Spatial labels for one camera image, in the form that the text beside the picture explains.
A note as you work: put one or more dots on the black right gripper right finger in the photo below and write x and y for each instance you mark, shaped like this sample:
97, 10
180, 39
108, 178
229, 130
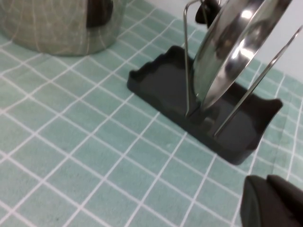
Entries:
288, 198

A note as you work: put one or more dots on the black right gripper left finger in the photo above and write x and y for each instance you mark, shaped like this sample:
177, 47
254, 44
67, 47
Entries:
258, 205

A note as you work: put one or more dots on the stainless steel pot lid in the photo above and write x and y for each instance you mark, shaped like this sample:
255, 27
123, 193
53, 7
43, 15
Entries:
227, 61

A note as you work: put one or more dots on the stainless steel cooking pot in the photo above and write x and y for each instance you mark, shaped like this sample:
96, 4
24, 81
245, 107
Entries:
47, 28

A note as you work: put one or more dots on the green checked tablecloth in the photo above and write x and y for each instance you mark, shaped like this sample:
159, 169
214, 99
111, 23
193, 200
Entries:
71, 142

